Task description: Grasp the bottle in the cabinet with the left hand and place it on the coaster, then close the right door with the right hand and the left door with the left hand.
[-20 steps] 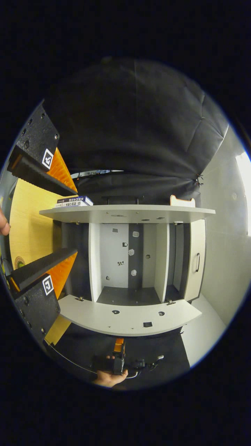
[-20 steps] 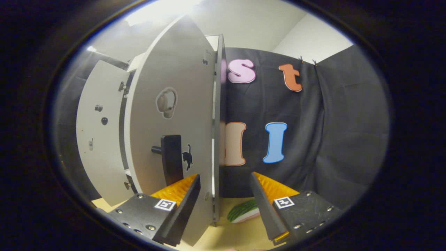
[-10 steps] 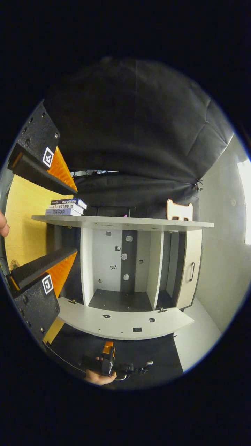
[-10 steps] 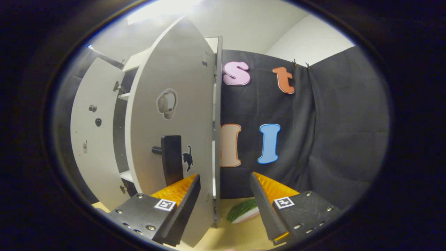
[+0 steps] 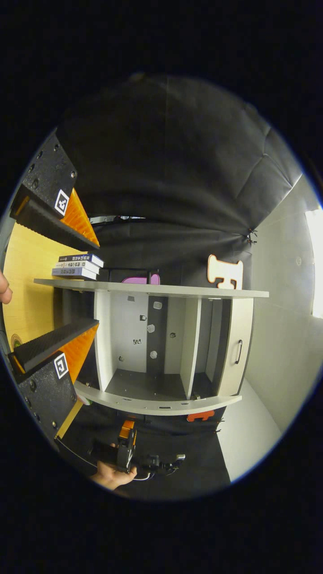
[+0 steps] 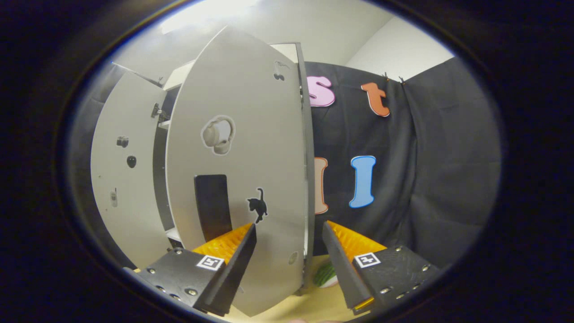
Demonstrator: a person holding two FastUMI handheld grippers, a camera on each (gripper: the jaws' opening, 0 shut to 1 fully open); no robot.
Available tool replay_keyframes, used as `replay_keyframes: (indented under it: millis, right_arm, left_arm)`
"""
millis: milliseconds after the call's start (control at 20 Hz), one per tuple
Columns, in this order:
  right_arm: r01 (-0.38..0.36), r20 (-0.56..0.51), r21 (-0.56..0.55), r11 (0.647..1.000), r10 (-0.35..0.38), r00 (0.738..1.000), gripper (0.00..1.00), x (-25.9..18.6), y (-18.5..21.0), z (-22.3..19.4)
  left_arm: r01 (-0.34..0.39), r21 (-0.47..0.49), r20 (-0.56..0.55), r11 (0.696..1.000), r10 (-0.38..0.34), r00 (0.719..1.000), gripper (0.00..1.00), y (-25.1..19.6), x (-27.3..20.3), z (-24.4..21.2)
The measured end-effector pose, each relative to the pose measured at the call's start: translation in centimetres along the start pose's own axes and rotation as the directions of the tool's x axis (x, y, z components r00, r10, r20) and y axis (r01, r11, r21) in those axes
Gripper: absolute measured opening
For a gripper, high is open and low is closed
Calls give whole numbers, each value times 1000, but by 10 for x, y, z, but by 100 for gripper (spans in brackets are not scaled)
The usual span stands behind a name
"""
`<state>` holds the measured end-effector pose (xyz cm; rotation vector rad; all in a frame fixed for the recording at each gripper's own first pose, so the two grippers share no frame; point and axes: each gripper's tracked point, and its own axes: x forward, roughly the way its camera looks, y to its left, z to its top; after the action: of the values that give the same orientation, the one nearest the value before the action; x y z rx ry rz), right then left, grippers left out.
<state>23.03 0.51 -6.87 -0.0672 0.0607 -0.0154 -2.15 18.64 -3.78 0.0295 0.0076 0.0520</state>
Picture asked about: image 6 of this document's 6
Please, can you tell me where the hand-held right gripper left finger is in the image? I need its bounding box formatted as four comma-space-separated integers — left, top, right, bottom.
123, 223, 257, 317

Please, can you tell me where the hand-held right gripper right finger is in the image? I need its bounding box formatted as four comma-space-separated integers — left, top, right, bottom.
322, 220, 442, 311

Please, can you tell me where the white cabinet door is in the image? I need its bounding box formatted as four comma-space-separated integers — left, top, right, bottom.
166, 25, 314, 317
91, 72, 174, 270

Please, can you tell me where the white and grey cabinet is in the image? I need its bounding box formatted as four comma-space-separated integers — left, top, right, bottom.
152, 43, 315, 252

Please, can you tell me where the green striped object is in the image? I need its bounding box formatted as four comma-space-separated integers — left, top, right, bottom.
313, 262, 338, 288

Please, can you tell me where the black backdrop cloth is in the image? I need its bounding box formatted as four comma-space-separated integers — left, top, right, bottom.
67, 56, 502, 270

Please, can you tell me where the black right door handle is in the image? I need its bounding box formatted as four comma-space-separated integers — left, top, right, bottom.
194, 174, 233, 243

